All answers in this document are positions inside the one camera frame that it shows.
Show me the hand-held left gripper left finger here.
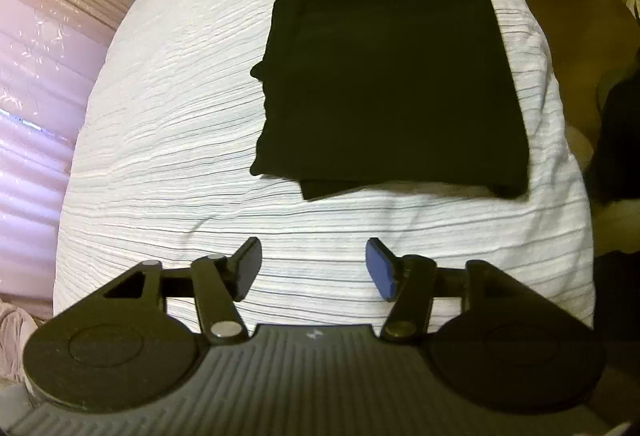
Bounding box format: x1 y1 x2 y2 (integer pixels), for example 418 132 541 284
99 237 264 345

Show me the black garment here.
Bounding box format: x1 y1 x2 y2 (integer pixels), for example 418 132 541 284
249 0 531 201

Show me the pink pillow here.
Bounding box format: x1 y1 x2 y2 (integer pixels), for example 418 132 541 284
0 301 38 384

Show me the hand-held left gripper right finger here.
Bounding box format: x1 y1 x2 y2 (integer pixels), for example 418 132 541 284
366 238 539 343

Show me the pink curtain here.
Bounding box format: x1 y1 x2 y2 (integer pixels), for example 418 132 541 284
0 0 146 301

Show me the striped white bed cover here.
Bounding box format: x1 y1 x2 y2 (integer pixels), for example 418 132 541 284
52 0 598 332

